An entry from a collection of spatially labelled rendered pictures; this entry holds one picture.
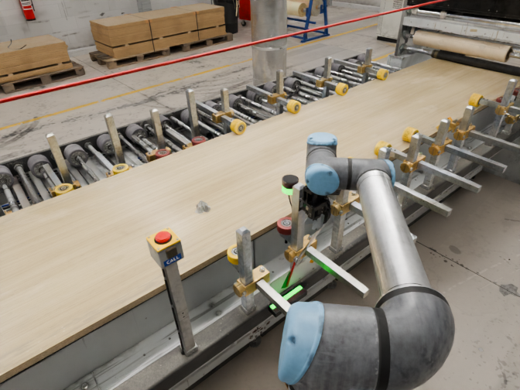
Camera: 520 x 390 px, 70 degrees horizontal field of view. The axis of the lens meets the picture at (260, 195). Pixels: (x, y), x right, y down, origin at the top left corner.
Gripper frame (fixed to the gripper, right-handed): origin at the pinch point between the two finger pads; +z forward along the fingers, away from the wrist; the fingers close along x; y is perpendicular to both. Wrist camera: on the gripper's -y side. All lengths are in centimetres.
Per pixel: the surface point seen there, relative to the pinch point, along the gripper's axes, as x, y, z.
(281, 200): -31.6, -10.7, 11.2
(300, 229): -5.9, 2.9, 3.7
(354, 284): 18.4, -0.2, 15.0
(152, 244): -7, 57, -21
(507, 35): -46, -252, -18
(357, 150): -38, -72, 11
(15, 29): -718, -25, 44
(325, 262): 4.8, -0.3, 15.1
